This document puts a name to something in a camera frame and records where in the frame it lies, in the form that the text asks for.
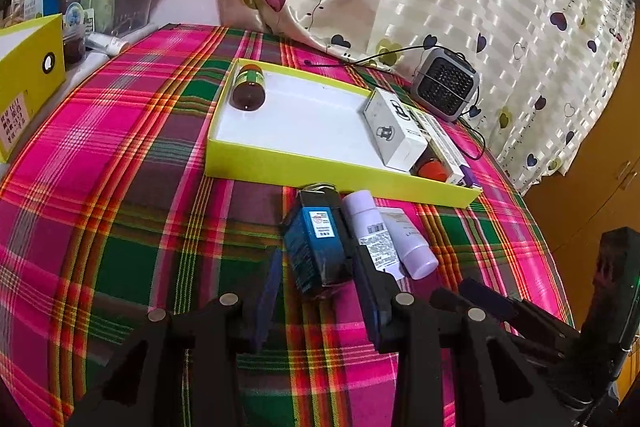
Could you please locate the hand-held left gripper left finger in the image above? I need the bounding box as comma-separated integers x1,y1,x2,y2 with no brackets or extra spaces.
67,247,286,427

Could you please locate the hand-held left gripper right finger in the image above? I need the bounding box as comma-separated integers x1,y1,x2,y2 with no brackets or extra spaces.
350,247,557,427

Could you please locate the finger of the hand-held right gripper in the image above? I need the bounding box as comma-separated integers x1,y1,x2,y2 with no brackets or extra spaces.
457,277,583,350
430,287,471,335

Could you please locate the white tube lavender cap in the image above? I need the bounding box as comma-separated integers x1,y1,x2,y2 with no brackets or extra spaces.
377,208,440,280

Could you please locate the black box blue label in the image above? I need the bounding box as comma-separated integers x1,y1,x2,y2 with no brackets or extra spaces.
280,184,361,300

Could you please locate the white lotion tube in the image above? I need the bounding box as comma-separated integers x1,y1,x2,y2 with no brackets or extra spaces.
342,189,407,282

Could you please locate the brown bottle red cap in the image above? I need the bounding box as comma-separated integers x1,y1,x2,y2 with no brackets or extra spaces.
416,158,447,182

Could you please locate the yellow-green cardboard tray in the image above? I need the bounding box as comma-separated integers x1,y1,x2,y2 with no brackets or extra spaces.
204,57,485,208

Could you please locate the white keychain box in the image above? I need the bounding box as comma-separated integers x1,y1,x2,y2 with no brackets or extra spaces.
356,88,432,172

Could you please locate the wooden cabinet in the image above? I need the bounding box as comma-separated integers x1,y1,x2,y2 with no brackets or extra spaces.
520,72,640,333

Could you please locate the purple and white long box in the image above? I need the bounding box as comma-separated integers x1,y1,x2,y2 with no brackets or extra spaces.
407,106,482,188

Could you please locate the pink green plaid tablecloth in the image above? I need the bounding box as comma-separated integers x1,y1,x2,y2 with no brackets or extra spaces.
0,24,576,427

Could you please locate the small brown bottle green label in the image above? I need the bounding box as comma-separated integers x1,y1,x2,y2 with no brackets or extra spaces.
231,63,267,112

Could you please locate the small grey heater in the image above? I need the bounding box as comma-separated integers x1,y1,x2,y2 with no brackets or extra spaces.
411,48,481,122

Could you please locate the small white bottle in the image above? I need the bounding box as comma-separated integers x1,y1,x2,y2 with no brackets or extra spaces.
85,32,132,56

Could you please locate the dark brown jar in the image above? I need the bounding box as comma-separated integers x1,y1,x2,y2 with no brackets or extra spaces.
62,24,89,68

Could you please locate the yellow-green box with hole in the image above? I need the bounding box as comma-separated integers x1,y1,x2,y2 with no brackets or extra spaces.
0,14,68,164

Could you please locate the clear storage box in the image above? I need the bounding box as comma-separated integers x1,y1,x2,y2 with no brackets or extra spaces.
57,0,161,38

